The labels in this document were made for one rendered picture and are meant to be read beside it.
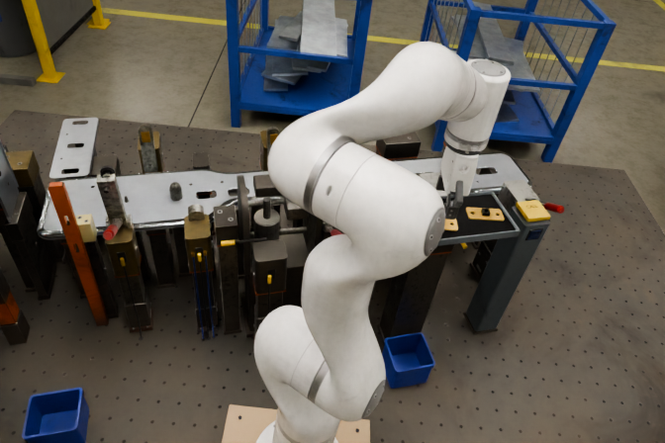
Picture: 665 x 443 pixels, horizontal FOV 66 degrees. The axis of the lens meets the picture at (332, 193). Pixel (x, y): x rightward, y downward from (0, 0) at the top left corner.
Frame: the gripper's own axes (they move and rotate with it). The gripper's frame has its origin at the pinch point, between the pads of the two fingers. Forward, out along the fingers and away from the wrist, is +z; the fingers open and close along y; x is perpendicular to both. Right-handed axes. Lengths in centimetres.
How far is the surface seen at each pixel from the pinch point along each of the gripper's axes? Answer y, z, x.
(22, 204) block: 9, 23, 102
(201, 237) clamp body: -3, 16, 53
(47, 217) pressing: 5, 23, 94
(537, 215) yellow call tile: 6.0, 6.8, -24.2
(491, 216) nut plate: 3.7, 6.6, -12.6
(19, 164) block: 17, 17, 105
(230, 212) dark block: 1.1, 10.9, 47.4
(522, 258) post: 4.8, 20.7, -24.8
